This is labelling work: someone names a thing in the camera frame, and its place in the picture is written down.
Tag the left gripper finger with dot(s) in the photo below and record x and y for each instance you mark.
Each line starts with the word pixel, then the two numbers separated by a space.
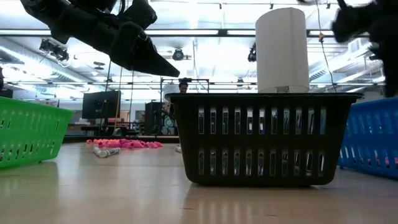
pixel 136 53

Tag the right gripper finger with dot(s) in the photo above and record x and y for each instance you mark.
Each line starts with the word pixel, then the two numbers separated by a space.
pixel 392 71

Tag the magenta crayon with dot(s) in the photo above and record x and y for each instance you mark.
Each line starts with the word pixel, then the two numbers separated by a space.
pixel 387 162

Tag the ceiling air vent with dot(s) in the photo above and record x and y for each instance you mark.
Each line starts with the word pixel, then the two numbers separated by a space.
pixel 354 45

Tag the blue plastic basket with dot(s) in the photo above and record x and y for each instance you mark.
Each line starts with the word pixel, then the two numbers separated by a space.
pixel 373 105

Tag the black ceiling spotlight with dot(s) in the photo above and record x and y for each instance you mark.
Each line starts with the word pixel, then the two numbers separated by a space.
pixel 252 53
pixel 178 54

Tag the black ceiling light cluster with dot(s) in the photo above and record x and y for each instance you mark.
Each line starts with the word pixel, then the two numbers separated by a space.
pixel 56 51

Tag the person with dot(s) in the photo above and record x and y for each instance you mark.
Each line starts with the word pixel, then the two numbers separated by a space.
pixel 183 87

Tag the black monitor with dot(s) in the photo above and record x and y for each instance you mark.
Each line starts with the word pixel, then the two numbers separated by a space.
pixel 101 104

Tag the black cabinet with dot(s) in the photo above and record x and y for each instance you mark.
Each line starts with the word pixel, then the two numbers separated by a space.
pixel 153 118

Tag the white lamp with wooden base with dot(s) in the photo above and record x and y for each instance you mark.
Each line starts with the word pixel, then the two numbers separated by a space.
pixel 281 46

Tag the green plastic basket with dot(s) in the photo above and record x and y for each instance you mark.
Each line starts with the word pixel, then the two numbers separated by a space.
pixel 31 118

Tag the black plastic basket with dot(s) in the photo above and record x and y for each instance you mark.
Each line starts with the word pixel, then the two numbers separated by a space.
pixel 264 140

